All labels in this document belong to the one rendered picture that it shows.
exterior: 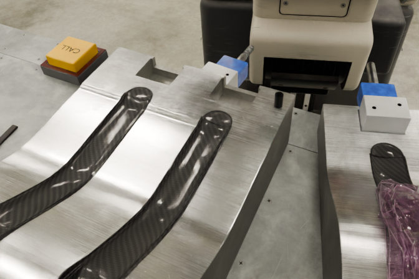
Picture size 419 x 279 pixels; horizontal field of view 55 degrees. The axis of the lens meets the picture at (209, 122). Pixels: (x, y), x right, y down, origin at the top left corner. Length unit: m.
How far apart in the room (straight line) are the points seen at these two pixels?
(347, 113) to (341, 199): 0.15
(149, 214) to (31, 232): 0.11
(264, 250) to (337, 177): 0.11
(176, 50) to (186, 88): 1.58
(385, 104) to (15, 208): 0.42
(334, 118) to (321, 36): 0.27
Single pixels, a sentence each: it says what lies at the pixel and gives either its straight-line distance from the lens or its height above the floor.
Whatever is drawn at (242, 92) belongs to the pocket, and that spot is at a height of 0.88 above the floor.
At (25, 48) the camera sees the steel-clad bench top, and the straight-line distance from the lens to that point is 0.83.
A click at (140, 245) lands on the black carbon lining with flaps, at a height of 0.90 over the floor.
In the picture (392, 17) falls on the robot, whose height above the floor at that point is 0.75.
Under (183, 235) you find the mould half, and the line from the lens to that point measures 0.39.
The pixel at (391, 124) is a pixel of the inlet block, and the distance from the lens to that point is 0.52.
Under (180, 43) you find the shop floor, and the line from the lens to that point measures 2.13.
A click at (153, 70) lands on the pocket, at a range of 0.58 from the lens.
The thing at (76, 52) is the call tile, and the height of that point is 0.84.
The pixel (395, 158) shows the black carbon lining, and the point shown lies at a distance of 0.52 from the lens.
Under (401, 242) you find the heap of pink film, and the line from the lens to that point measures 0.37.
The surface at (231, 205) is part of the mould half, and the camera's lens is 0.40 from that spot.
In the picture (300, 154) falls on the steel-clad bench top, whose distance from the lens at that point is 0.56.
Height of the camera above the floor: 1.23
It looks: 46 degrees down
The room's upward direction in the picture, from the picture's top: 4 degrees counter-clockwise
